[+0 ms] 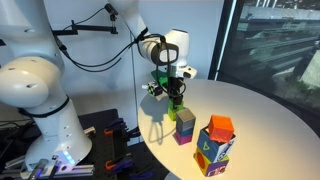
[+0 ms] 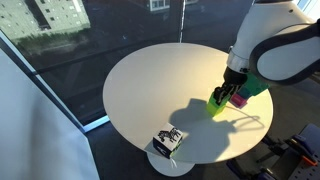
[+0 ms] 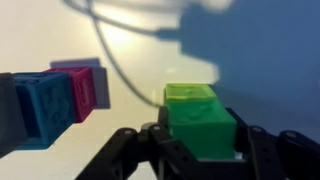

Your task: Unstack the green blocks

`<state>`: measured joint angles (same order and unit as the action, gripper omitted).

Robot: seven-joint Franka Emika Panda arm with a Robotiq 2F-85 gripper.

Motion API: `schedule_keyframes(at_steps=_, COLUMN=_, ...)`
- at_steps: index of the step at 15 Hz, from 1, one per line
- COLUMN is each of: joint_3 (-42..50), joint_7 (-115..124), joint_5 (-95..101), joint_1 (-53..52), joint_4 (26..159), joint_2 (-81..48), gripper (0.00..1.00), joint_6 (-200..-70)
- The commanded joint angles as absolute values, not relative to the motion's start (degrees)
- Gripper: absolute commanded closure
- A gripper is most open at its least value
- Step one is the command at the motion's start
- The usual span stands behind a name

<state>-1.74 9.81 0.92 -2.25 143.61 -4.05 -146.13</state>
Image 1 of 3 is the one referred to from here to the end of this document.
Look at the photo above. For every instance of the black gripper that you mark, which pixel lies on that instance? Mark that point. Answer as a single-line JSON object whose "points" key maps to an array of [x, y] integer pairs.
{"points": [[176, 86]]}

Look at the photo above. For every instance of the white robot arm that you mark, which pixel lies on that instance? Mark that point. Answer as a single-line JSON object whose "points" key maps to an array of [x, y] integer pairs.
{"points": [[50, 133]]}

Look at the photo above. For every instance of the lime green block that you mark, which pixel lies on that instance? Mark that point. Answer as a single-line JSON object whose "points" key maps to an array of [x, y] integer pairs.
{"points": [[171, 115]]}

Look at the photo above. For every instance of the grey block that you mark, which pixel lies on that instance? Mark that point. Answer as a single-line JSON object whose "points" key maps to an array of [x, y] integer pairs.
{"points": [[185, 120]]}

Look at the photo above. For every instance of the black white zebra cube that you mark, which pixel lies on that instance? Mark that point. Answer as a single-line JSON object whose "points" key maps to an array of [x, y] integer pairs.
{"points": [[153, 89]]}

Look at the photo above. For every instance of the blue block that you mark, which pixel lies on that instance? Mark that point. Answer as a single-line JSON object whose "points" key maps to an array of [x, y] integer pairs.
{"points": [[186, 132]]}

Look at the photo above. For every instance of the magenta block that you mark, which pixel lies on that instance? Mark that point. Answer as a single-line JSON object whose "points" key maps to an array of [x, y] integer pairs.
{"points": [[182, 138]]}

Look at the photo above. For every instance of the orange cube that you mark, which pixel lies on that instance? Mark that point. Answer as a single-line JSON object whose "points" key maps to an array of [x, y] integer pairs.
{"points": [[220, 128]]}

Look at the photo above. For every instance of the blue white picture cube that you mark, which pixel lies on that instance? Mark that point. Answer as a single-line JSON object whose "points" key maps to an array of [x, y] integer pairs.
{"points": [[208, 146]]}

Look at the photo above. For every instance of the yellow purple picture cube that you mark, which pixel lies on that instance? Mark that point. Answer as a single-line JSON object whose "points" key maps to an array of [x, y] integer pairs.
{"points": [[210, 166]]}

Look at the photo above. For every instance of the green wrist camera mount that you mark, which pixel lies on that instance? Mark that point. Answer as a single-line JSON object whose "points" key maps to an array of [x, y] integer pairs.
{"points": [[160, 80]]}

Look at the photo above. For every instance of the black window frame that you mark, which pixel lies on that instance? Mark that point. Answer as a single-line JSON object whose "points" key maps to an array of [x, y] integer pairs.
{"points": [[221, 36]]}

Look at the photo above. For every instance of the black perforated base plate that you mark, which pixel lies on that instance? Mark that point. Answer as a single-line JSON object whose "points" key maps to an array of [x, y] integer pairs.
{"points": [[100, 150]]}

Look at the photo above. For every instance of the black camera on boom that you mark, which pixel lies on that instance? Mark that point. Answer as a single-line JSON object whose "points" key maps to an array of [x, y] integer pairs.
{"points": [[110, 9]]}

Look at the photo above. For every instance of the aluminium rail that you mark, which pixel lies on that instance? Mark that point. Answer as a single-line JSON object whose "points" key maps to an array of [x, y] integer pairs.
{"points": [[80, 169]]}

